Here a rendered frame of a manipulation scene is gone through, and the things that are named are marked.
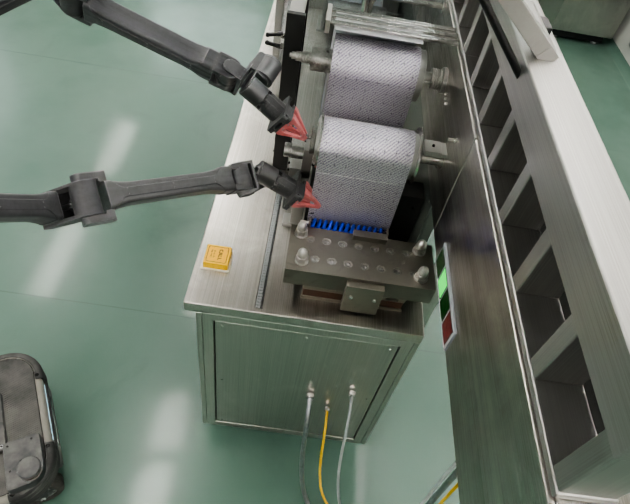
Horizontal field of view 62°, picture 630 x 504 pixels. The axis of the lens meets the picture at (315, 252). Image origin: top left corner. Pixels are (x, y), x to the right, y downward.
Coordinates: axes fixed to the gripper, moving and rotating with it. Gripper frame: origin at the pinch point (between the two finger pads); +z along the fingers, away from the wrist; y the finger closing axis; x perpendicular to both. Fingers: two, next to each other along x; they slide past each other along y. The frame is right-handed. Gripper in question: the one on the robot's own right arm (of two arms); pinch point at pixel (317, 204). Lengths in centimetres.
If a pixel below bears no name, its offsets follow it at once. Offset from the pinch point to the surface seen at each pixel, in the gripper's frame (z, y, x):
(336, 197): 2.1, 0.3, 5.7
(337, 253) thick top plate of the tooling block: 8.5, 12.2, -1.1
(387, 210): 15.7, 0.4, 11.0
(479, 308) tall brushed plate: 14, 47, 37
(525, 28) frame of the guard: -5, 13, 68
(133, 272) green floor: -17, -46, -133
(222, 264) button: -13.5, 13.2, -25.2
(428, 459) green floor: 106, 26, -65
